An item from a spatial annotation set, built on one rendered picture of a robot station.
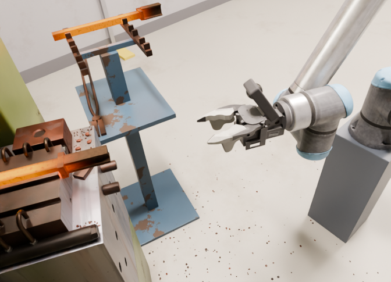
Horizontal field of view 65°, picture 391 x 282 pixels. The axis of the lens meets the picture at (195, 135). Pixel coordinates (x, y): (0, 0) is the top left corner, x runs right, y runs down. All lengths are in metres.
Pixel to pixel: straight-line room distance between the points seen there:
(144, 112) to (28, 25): 2.08
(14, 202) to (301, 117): 0.64
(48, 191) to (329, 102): 0.65
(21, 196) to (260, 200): 1.35
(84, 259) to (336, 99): 0.66
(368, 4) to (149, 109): 0.76
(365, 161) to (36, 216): 1.13
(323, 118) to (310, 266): 0.99
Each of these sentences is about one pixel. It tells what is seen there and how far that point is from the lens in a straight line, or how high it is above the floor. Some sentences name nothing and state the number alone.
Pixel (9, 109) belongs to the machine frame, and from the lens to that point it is 0.97.
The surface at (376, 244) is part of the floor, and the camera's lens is 1.82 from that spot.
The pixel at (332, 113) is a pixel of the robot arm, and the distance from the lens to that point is 0.81.
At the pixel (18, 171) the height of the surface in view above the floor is 1.01.
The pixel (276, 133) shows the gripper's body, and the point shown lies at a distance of 0.79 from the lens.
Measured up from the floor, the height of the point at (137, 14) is 1.02.
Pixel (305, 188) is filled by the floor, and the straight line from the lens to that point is 1.90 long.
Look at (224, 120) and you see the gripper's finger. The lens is 0.76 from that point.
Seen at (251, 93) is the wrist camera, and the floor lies 1.08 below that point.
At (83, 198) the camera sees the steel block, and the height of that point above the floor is 0.92.
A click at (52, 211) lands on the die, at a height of 0.98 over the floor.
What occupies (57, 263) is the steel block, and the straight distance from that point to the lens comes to 0.71.
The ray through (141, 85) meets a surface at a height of 0.76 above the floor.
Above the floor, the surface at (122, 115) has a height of 0.76.
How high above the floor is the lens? 1.47
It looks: 43 degrees down
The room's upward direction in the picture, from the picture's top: 5 degrees counter-clockwise
